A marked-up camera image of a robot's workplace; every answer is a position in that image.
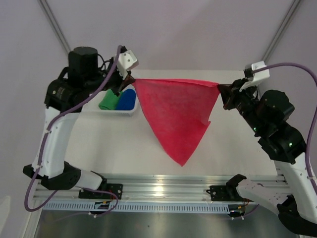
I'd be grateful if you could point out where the purple cable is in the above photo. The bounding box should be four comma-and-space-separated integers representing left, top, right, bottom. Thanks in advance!
24, 45, 126, 220
227, 63, 317, 220

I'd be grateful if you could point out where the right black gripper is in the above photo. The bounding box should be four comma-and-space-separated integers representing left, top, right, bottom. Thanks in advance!
217, 77, 265, 134

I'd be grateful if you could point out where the aluminium front rail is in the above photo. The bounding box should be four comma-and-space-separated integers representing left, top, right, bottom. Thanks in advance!
32, 174, 291, 203

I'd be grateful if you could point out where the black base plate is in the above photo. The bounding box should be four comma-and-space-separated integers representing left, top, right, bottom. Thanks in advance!
78, 182, 123, 200
206, 185, 244, 202

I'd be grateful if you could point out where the left aluminium corner post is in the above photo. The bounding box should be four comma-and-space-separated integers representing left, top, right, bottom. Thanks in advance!
37, 0, 71, 55

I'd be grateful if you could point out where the right aluminium corner post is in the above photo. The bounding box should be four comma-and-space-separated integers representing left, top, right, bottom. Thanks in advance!
262, 0, 304, 62

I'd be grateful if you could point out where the blue towel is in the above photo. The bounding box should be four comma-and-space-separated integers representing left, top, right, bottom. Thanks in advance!
115, 89, 136, 111

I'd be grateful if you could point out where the green towel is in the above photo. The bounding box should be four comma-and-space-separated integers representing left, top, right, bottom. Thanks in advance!
98, 90, 120, 110

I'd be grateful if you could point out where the pink towel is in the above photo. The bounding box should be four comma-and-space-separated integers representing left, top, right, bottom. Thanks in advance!
134, 79, 219, 166

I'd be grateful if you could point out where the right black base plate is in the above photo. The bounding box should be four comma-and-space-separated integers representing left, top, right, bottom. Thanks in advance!
206, 185, 244, 202

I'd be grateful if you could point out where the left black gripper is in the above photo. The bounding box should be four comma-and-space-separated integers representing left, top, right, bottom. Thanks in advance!
85, 56, 135, 97

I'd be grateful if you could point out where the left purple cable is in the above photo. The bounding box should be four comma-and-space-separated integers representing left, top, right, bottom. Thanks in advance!
24, 45, 126, 220

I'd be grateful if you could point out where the white slotted cable duct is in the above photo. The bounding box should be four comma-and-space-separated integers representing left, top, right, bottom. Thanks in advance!
44, 201, 243, 214

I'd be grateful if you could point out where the aluminium corner post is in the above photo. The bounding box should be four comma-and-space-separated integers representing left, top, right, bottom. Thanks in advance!
37, 0, 71, 55
262, 0, 304, 62

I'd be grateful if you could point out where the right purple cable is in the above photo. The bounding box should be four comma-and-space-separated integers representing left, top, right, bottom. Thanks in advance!
227, 63, 317, 220

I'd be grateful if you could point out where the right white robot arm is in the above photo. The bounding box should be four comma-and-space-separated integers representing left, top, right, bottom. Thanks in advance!
217, 79, 317, 237

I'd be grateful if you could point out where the white plastic basket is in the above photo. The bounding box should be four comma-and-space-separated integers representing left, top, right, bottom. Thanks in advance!
83, 84, 139, 118

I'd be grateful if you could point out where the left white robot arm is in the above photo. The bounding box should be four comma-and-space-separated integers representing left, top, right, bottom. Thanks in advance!
23, 46, 138, 198

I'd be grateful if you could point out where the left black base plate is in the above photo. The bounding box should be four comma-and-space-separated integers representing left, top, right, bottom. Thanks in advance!
78, 182, 123, 200

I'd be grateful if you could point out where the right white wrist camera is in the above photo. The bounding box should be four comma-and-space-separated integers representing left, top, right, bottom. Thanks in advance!
239, 61, 270, 92

